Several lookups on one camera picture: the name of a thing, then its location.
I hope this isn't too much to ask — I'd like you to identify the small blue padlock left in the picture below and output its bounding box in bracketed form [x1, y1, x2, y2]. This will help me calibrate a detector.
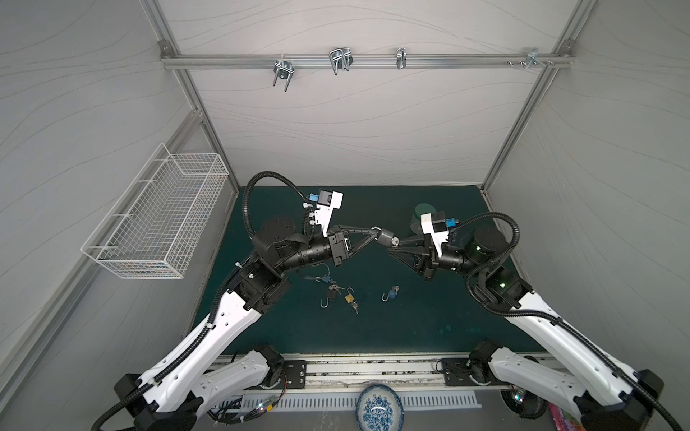
[303, 263, 336, 285]

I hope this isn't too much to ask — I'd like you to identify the white slotted cable duct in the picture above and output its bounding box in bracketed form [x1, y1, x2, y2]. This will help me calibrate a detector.
[273, 391, 483, 412]

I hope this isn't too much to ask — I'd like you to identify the aluminium top crossbar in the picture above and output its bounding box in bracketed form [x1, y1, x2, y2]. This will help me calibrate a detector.
[158, 41, 575, 71]

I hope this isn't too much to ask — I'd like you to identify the metal U-bolt clamp middle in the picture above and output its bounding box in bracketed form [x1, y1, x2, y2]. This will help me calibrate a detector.
[328, 48, 353, 75]

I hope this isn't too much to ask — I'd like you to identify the metal hook clamp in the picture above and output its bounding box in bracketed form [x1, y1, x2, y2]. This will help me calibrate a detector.
[396, 48, 407, 70]

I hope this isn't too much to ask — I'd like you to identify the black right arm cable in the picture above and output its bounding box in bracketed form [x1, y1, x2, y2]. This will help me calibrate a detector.
[455, 211, 686, 431]

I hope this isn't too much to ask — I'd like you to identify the metal u-bolt clamp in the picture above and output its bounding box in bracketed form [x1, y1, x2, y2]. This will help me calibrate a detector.
[272, 59, 295, 92]
[328, 48, 353, 75]

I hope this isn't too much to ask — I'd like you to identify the blue white patterned plate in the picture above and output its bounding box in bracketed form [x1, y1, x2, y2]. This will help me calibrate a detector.
[355, 384, 404, 431]

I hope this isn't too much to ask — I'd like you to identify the clear jar green lid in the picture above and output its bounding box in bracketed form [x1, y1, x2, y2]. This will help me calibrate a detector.
[410, 203, 437, 235]

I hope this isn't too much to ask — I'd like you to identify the brass padlock with keys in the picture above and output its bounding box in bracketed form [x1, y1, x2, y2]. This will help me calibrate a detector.
[345, 287, 359, 314]

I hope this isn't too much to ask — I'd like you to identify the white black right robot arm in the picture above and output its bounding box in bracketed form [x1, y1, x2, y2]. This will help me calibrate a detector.
[379, 212, 681, 430]

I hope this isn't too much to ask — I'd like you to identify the pink Fox's candy bag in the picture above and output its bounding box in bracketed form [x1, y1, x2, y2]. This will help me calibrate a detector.
[549, 404, 585, 431]

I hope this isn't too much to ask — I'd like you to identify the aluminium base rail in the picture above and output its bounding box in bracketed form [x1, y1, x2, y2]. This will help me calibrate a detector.
[283, 352, 469, 395]

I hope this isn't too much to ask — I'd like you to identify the metal bracket clamp right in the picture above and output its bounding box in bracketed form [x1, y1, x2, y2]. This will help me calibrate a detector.
[506, 48, 555, 70]

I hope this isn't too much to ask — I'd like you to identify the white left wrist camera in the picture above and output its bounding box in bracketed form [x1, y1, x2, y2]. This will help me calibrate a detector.
[303, 190, 343, 237]

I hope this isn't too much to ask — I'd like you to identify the blue padlock with keys right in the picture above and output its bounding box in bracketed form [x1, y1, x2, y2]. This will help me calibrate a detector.
[381, 286, 400, 303]

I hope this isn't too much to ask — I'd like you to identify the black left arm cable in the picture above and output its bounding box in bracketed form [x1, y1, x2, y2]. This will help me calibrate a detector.
[91, 171, 309, 431]

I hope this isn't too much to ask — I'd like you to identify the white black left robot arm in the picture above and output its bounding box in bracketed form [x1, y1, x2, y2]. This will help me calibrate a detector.
[93, 217, 397, 430]

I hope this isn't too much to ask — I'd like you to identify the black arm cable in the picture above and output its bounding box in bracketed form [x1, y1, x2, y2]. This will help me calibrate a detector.
[91, 171, 309, 431]
[455, 211, 686, 431]

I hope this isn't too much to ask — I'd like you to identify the white wire basket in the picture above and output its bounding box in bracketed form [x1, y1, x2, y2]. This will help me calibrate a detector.
[81, 143, 228, 279]

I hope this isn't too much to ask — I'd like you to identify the metal U-bolt clamp left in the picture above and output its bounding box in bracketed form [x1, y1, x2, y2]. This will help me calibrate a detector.
[272, 59, 295, 92]

